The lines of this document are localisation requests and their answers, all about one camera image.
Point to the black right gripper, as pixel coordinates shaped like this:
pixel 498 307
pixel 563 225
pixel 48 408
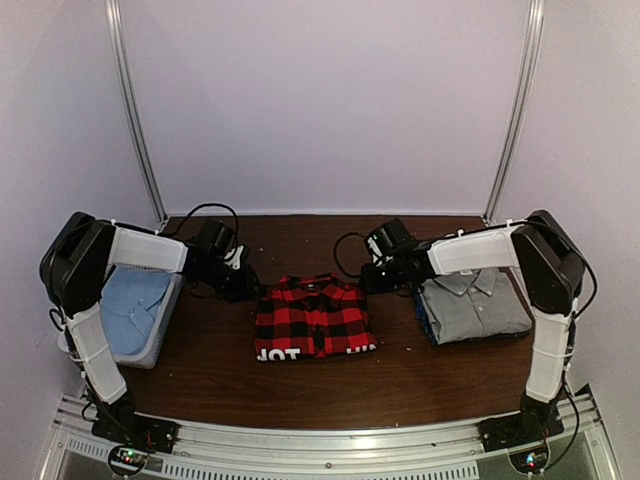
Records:
pixel 371 284

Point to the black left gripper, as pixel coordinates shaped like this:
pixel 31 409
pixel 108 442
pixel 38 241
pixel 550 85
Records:
pixel 244 290

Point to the grey button shirt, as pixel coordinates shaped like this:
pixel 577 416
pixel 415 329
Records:
pixel 471 306

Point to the red black plaid shirt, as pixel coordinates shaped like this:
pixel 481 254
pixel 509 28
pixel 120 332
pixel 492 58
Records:
pixel 312 318

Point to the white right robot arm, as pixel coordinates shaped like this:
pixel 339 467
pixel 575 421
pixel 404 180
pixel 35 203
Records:
pixel 550 263

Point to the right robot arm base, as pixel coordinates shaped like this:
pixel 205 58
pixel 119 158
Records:
pixel 524 434

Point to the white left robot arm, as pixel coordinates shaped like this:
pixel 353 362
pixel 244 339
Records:
pixel 74 271

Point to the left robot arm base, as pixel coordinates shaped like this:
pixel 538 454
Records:
pixel 135 438

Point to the light blue folded shirt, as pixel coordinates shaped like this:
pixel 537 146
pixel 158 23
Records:
pixel 129 308

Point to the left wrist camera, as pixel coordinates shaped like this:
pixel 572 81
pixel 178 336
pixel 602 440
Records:
pixel 218 242

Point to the aluminium front rail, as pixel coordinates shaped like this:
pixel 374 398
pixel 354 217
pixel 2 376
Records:
pixel 450 450

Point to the aluminium corner post right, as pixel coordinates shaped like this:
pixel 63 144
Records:
pixel 528 65

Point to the aluminium corner post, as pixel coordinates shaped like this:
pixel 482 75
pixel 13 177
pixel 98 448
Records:
pixel 528 65
pixel 133 118

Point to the aluminium corner post left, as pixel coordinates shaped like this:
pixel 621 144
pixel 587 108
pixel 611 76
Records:
pixel 133 118

